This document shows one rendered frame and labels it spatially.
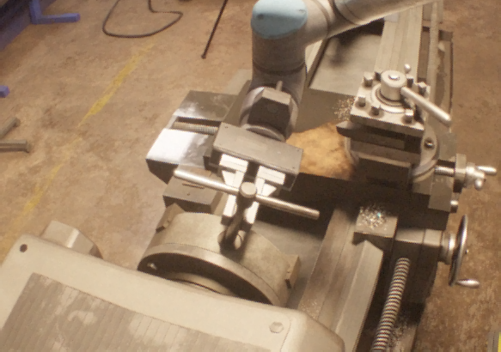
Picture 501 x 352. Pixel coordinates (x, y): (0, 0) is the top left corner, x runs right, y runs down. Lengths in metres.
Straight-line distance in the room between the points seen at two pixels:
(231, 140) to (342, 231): 0.55
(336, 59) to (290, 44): 1.20
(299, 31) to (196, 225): 0.34
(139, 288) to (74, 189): 2.22
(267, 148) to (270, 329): 0.36
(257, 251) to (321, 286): 0.41
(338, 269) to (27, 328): 0.82
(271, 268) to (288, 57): 0.33
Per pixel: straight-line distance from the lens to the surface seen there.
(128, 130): 3.14
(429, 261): 1.49
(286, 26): 0.93
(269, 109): 0.91
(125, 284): 0.72
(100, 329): 0.69
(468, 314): 2.30
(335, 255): 1.35
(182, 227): 0.94
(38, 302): 0.74
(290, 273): 0.96
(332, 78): 2.04
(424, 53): 2.74
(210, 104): 1.71
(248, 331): 0.66
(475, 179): 1.51
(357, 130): 1.26
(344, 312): 1.24
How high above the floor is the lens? 1.90
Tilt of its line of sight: 44 degrees down
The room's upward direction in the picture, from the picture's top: 7 degrees counter-clockwise
